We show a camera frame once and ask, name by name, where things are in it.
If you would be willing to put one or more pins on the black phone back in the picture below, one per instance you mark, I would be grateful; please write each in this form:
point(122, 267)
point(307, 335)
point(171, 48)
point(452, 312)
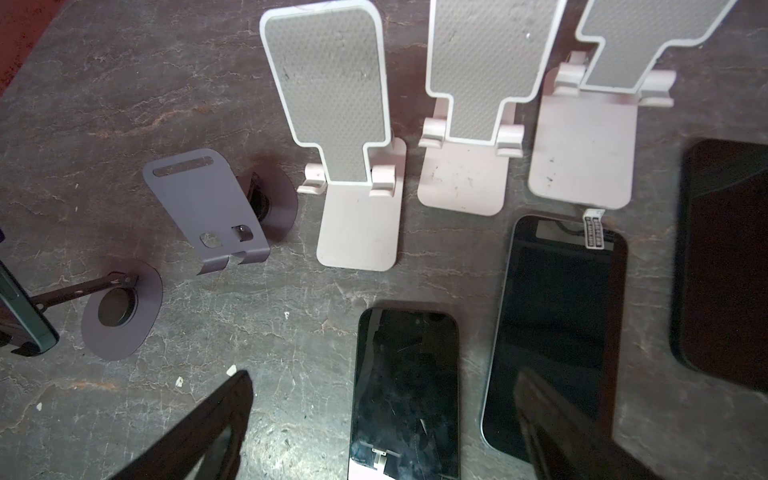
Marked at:
point(405, 409)

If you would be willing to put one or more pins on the black phone with middle sticker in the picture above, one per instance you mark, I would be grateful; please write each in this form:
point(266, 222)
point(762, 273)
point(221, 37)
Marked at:
point(718, 323)

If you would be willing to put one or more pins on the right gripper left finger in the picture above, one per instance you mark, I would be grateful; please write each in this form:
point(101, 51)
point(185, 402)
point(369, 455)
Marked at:
point(207, 442)

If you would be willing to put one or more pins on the white phone stand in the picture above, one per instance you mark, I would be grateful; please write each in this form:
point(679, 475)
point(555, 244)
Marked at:
point(328, 63)
point(585, 142)
point(484, 58)

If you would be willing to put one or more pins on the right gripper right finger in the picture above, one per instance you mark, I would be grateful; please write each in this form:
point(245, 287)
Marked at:
point(562, 443)

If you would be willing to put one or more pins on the grey round-base phone stand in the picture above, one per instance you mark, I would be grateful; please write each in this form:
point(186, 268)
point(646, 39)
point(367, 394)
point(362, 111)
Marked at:
point(222, 214)

